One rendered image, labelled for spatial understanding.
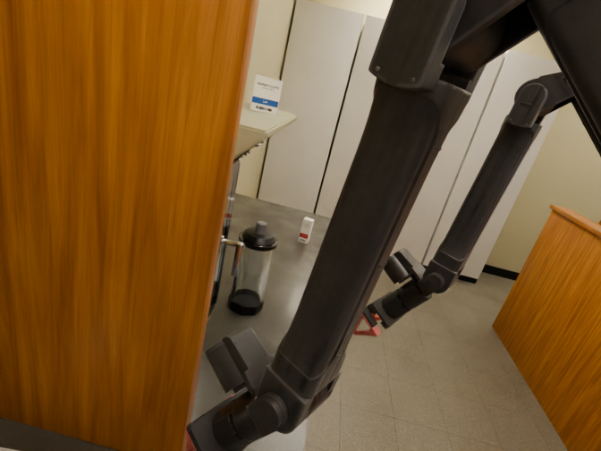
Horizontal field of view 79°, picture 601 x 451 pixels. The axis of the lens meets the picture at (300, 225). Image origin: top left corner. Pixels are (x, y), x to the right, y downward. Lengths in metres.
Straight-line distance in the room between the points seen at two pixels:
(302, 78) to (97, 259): 3.21
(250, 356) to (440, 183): 3.46
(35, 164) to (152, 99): 0.18
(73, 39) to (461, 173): 3.58
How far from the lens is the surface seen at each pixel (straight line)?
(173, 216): 0.48
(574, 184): 4.81
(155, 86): 0.46
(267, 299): 1.16
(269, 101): 0.71
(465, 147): 3.80
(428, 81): 0.26
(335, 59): 3.61
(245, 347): 0.47
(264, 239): 0.96
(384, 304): 0.91
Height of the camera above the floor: 1.59
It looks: 22 degrees down
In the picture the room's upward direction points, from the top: 14 degrees clockwise
